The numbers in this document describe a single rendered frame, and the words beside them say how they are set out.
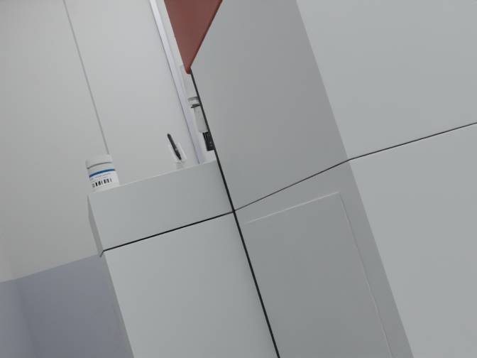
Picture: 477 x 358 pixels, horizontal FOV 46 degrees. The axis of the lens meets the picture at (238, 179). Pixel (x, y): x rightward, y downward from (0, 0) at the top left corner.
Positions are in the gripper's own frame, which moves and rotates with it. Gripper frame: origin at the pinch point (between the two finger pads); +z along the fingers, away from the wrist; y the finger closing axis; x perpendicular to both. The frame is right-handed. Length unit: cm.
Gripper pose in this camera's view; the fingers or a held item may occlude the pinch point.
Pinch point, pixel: (210, 145)
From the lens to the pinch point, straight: 210.5
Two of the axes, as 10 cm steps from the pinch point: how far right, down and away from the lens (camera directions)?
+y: -3.0, -0.3, 9.5
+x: -9.3, 2.5, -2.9
